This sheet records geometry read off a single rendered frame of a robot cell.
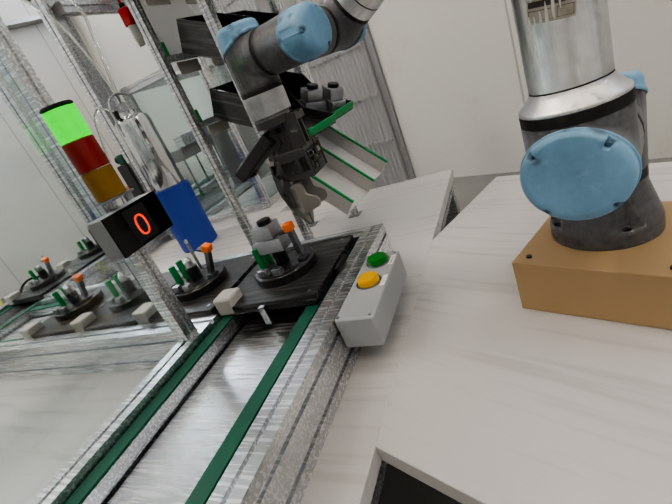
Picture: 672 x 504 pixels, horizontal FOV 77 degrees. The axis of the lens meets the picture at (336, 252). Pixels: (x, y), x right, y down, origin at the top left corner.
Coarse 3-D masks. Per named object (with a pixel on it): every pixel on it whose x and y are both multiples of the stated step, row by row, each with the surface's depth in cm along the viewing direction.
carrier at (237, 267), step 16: (176, 272) 102; (192, 272) 100; (224, 272) 101; (240, 272) 101; (176, 288) 98; (192, 288) 97; (208, 288) 97; (224, 288) 96; (192, 304) 94; (208, 304) 91
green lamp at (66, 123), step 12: (60, 108) 63; (72, 108) 64; (48, 120) 63; (60, 120) 63; (72, 120) 64; (84, 120) 66; (60, 132) 64; (72, 132) 64; (84, 132) 65; (60, 144) 65
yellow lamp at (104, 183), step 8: (104, 168) 67; (112, 168) 69; (88, 176) 66; (96, 176) 67; (104, 176) 67; (112, 176) 68; (88, 184) 67; (96, 184) 67; (104, 184) 67; (112, 184) 68; (120, 184) 69; (96, 192) 68; (104, 192) 68; (112, 192) 68; (120, 192) 69; (96, 200) 69; (104, 200) 68
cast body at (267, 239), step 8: (264, 224) 86; (272, 224) 86; (256, 232) 86; (264, 232) 86; (272, 232) 86; (256, 240) 87; (264, 240) 87; (272, 240) 86; (280, 240) 86; (288, 240) 88; (256, 248) 89; (264, 248) 88; (272, 248) 87; (280, 248) 86
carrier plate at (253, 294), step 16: (336, 240) 96; (352, 240) 95; (320, 256) 91; (336, 256) 88; (320, 272) 84; (240, 288) 92; (256, 288) 89; (272, 288) 86; (288, 288) 83; (304, 288) 81; (320, 288) 79; (240, 304) 85; (256, 304) 83; (272, 304) 81; (288, 304) 80; (304, 304) 79
